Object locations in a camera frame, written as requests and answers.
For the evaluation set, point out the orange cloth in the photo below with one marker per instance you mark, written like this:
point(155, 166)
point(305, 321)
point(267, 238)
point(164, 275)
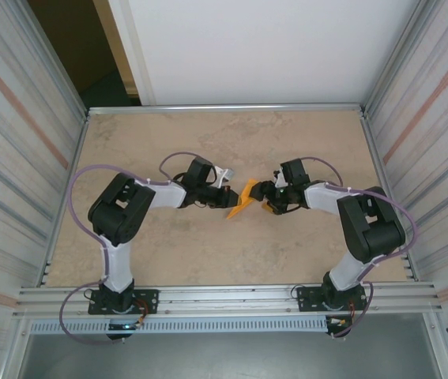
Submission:
point(235, 212)

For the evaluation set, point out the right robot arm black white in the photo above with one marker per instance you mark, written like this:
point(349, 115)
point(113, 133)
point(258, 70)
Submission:
point(370, 225)

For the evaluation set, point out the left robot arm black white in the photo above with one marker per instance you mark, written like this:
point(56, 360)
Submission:
point(121, 209)

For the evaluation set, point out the black base plate of left arm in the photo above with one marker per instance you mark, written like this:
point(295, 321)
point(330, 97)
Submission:
point(146, 302)

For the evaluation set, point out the small circuit board green light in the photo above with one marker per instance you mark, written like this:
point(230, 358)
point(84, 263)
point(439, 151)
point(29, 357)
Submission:
point(125, 327)

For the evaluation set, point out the aluminium side frame rail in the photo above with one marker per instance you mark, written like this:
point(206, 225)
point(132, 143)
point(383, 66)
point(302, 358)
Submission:
point(390, 197)
point(81, 138)

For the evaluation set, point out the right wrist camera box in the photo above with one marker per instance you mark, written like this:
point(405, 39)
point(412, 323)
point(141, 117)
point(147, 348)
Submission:
point(281, 179)

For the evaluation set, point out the aluminium front rail beam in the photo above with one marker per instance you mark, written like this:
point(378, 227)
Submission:
point(223, 300)

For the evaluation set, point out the white door frame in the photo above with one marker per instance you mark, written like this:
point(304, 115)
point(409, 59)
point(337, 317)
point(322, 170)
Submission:
point(132, 47)

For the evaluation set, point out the black base plate of right arm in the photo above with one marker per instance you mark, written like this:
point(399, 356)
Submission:
point(306, 298)

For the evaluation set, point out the aluminium back frame rail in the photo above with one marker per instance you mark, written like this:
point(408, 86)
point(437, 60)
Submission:
point(223, 109)

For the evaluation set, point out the grey metal sheet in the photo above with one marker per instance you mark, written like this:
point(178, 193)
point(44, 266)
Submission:
point(223, 355)

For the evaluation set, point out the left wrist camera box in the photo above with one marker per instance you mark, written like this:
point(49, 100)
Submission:
point(223, 175)

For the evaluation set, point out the aluminium corner post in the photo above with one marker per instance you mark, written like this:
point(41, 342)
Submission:
point(395, 59)
point(51, 59)

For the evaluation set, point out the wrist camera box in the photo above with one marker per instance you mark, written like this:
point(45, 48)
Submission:
point(223, 175)
point(281, 179)

